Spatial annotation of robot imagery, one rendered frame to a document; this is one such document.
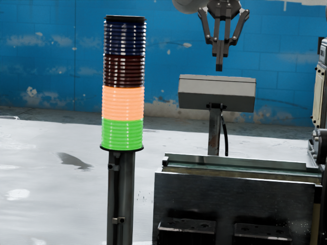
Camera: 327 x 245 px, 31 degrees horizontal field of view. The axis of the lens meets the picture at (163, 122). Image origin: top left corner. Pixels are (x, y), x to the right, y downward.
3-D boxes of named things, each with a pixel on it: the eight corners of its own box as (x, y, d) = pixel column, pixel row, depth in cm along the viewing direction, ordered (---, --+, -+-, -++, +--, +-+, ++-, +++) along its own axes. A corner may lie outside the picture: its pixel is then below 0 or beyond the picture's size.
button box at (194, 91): (253, 113, 135) (254, 94, 138) (255, 96, 129) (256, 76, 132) (178, 109, 137) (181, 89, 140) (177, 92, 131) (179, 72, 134)
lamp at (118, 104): (146, 114, 88) (147, 84, 87) (139, 122, 82) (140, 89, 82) (106, 112, 89) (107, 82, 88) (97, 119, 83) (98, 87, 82)
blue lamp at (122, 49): (148, 53, 87) (149, 22, 86) (141, 56, 81) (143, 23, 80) (108, 51, 87) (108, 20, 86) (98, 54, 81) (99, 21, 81)
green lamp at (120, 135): (145, 144, 89) (146, 114, 88) (138, 153, 83) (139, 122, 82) (105, 141, 90) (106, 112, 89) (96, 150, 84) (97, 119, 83)
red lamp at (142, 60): (147, 84, 87) (148, 53, 87) (140, 89, 82) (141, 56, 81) (107, 82, 88) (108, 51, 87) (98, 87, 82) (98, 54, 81)
